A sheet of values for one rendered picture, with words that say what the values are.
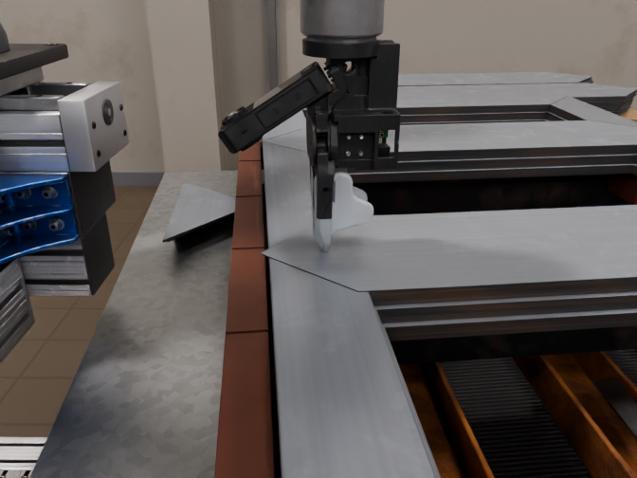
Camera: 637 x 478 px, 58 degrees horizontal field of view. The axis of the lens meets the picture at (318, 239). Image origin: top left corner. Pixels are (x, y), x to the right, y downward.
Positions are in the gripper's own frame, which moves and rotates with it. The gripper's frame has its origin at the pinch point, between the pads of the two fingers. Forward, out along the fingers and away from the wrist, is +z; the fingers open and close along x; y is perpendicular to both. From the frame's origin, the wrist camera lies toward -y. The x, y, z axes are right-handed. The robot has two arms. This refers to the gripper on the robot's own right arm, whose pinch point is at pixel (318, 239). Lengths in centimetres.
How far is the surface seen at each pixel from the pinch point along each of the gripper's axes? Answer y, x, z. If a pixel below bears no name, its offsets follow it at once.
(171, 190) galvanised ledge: -27, 72, 20
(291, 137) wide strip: -0.1, 46.0, 1.4
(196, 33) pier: -34, 243, 1
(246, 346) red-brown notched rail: -7.7, -11.4, 5.0
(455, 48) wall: 99, 253, 11
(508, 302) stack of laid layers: 17.2, -9.7, 3.0
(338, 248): 2.2, 0.2, 1.3
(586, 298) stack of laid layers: 25.0, -9.7, 3.0
